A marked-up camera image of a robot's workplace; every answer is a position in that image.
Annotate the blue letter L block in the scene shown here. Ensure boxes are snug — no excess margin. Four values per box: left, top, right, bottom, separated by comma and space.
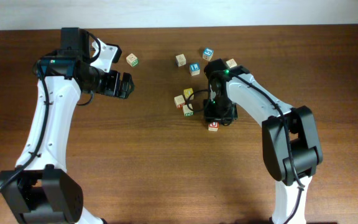
189, 63, 200, 76

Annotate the green-sided right block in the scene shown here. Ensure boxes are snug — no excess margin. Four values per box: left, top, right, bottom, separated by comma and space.
226, 58, 237, 68

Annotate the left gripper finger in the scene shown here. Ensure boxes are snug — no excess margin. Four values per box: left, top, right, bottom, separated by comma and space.
118, 83, 134, 99
122, 72, 134, 87

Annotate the blue number five block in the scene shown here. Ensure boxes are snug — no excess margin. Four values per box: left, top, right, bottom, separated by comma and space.
202, 48, 214, 61

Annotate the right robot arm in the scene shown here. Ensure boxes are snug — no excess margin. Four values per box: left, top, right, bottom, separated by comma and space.
203, 59, 323, 223

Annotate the far left green-sided block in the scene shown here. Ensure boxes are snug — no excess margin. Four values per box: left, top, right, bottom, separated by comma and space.
126, 54, 139, 67

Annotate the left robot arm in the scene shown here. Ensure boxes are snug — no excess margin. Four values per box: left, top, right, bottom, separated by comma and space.
0, 28, 135, 223

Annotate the green-sided block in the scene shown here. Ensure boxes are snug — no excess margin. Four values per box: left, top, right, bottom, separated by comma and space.
126, 54, 139, 67
226, 58, 237, 68

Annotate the red letter U block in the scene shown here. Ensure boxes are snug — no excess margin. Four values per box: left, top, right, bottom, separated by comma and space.
208, 122, 219, 131

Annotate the red letter A block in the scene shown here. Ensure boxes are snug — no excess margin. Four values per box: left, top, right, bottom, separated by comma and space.
174, 95, 186, 109

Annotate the green letter R block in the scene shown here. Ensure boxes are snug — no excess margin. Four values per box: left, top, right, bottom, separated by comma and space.
182, 105, 194, 117

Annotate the yellow letter O block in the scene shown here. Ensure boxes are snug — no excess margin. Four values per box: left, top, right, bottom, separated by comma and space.
183, 88, 194, 100

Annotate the blue-sided plain block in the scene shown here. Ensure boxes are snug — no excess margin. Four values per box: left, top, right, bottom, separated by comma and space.
175, 54, 186, 67

